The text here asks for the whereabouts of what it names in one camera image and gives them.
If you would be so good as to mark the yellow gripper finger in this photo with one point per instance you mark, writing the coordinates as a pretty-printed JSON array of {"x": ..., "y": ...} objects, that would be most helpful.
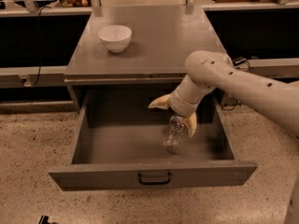
[
  {"x": 191, "y": 124},
  {"x": 161, "y": 102}
]

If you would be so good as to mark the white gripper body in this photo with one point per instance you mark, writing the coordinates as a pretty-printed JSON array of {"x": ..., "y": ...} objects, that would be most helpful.
[{"x": 179, "y": 104}]

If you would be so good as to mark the clear plastic water bottle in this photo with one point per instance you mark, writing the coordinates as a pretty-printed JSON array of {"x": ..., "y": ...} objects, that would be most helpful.
[{"x": 175, "y": 134}]

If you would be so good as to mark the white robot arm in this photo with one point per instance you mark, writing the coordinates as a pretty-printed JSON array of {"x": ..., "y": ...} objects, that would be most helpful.
[{"x": 275, "y": 201}]

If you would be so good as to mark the grey cabinet counter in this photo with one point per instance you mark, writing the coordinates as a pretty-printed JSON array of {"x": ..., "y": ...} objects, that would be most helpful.
[{"x": 162, "y": 39}]

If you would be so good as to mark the grey open top drawer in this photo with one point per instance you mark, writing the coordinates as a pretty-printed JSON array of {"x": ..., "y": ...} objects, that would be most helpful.
[{"x": 118, "y": 137}]

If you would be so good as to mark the white ceramic bowl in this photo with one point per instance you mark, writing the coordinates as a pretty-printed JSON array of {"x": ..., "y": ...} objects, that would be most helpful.
[{"x": 115, "y": 38}]

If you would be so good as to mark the black object on floor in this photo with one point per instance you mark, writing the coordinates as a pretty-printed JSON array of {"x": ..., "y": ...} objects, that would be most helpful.
[{"x": 44, "y": 220}]

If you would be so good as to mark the black drawer handle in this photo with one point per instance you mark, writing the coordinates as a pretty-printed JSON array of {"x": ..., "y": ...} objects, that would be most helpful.
[{"x": 154, "y": 180}]

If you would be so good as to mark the grey rail lower shelf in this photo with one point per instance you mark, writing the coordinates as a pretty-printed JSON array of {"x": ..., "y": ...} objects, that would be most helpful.
[{"x": 29, "y": 77}]

